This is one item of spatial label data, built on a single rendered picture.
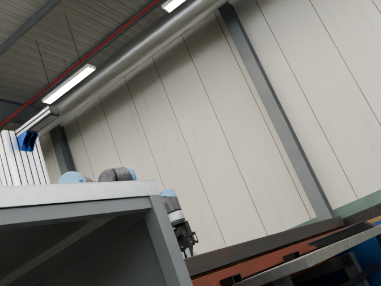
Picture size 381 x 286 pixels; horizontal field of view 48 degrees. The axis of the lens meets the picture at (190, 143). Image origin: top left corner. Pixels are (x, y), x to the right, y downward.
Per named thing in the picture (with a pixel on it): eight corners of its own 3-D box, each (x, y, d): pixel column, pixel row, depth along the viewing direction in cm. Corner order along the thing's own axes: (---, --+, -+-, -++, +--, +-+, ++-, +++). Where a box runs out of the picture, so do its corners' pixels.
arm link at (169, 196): (159, 196, 200) (175, 189, 200) (166, 218, 196) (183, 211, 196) (155, 193, 193) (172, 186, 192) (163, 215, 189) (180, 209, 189)
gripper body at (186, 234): (199, 243, 189) (190, 218, 193) (187, 246, 182) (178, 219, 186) (187, 249, 193) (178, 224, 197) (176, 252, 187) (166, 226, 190)
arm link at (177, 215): (174, 210, 188) (162, 218, 192) (178, 220, 186) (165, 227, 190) (185, 209, 193) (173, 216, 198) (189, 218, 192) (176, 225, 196)
